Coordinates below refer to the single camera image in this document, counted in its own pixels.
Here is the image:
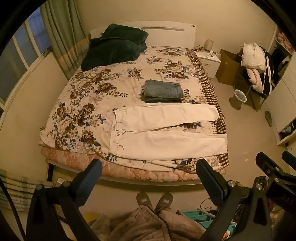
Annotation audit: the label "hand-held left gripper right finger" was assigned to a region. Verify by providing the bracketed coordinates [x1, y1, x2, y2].
[196, 158, 272, 241]

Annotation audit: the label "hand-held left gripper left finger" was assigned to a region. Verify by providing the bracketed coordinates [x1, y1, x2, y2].
[26, 159, 103, 241]

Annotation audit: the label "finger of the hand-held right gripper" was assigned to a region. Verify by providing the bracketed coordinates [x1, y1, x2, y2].
[282, 151, 296, 164]
[255, 152, 296, 183]

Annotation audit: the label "white pants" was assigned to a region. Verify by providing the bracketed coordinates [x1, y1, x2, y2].
[108, 102, 228, 160]

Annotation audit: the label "pink floral quilt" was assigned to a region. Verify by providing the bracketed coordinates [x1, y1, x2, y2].
[40, 147, 227, 182]

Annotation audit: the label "yellow plastic item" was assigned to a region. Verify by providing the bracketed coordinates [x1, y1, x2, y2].
[82, 212, 102, 226]

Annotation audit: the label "teal plastic rack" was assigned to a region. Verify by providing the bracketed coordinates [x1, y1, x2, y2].
[177, 209, 236, 241]

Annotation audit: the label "brown slipper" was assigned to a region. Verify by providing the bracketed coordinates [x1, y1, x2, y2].
[136, 192, 153, 209]
[154, 192, 173, 212]

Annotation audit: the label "white wardrobe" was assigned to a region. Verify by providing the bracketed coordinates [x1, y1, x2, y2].
[264, 24, 296, 146]

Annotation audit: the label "person's brown fleece trousers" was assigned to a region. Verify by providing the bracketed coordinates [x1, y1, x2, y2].
[92, 205, 206, 241]

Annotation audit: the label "white waste bin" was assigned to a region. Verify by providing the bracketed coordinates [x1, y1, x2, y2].
[234, 89, 247, 103]

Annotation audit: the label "striped folded cloth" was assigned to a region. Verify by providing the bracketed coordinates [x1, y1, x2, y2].
[0, 169, 56, 212]

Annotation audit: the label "pink garment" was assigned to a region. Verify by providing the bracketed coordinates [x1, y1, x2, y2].
[246, 68, 265, 93]

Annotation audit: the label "dark chair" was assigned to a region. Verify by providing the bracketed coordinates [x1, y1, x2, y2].
[233, 67, 266, 110]

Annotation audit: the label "black garment with white stripe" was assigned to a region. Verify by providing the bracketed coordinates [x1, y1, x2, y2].
[258, 45, 274, 95]

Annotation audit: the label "floral bed blanket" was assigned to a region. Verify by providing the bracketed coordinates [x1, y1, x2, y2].
[39, 45, 229, 173]

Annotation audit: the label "folded blue jeans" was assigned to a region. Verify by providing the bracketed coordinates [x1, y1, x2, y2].
[141, 79, 184, 103]

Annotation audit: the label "brown cardboard box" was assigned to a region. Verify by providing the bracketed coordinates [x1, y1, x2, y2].
[216, 49, 243, 85]

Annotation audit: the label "white nightstand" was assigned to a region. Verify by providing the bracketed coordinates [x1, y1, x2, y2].
[194, 50, 221, 79]

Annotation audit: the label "pink quilt in wardrobe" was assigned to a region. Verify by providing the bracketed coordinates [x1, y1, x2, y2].
[276, 31, 292, 47]

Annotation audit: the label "dark green blanket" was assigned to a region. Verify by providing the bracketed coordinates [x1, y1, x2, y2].
[81, 24, 149, 71]

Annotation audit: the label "window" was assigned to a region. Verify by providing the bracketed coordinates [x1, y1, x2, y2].
[0, 8, 55, 109]

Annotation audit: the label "green curtain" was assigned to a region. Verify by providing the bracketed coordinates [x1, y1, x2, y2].
[40, 0, 89, 80]

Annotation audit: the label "white bed headboard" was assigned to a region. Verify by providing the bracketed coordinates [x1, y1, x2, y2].
[90, 21, 196, 48]

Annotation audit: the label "black floor cable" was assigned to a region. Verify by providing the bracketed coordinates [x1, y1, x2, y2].
[200, 198, 219, 211]

